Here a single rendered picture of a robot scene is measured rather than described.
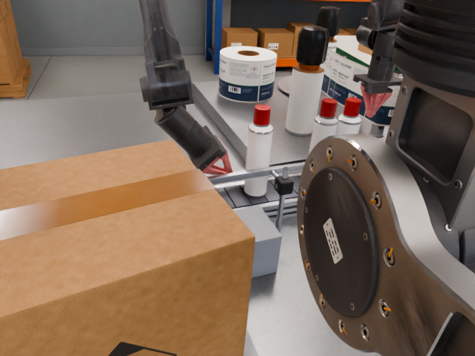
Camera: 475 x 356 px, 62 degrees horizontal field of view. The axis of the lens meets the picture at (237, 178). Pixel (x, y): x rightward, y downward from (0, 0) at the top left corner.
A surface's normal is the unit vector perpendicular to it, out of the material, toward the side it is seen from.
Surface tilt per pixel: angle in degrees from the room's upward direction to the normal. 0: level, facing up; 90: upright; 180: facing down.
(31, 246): 0
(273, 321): 0
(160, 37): 67
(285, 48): 90
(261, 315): 0
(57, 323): 90
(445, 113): 90
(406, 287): 90
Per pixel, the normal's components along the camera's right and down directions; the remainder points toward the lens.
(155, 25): 0.18, 0.15
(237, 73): -0.31, 0.48
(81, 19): 0.24, 0.52
